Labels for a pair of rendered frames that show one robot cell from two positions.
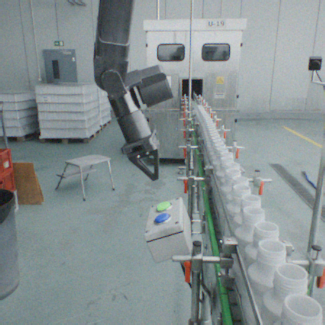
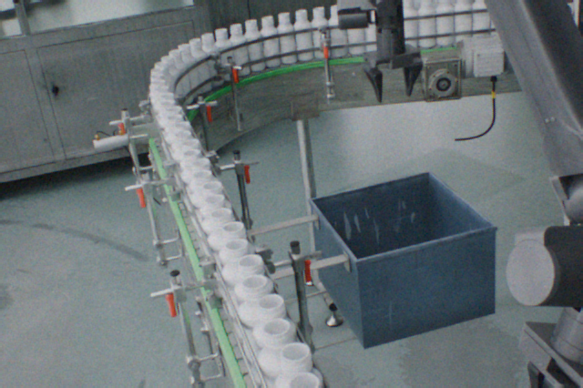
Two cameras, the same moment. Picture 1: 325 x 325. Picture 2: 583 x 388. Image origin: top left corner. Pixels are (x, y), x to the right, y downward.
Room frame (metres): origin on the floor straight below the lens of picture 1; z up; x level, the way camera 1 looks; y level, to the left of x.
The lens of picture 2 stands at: (1.13, -0.36, 1.75)
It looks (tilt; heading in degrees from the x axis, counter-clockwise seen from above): 26 degrees down; 163
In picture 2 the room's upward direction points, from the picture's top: 7 degrees counter-clockwise
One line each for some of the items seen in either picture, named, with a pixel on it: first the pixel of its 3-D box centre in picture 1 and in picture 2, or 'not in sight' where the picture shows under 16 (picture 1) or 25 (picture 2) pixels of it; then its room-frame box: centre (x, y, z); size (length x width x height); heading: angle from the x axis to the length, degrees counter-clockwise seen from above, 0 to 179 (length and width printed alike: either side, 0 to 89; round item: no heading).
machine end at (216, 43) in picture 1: (191, 94); not in sight; (5.48, -0.47, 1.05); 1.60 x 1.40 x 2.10; 177
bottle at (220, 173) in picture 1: (225, 185); not in sight; (0.87, -0.18, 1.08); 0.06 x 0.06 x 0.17
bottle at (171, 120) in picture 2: not in sight; (180, 149); (-0.55, -0.10, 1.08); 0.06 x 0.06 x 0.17
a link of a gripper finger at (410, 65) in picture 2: not in sight; (401, 75); (-0.23, 0.32, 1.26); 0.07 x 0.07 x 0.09; 85
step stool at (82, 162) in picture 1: (83, 173); not in sight; (3.68, 0.98, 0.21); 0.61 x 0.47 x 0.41; 50
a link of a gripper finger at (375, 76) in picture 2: not in sight; (384, 78); (-0.23, 0.28, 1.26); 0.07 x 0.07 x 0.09; 85
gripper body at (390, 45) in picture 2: not in sight; (390, 43); (-0.23, 0.30, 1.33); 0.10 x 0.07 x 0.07; 85
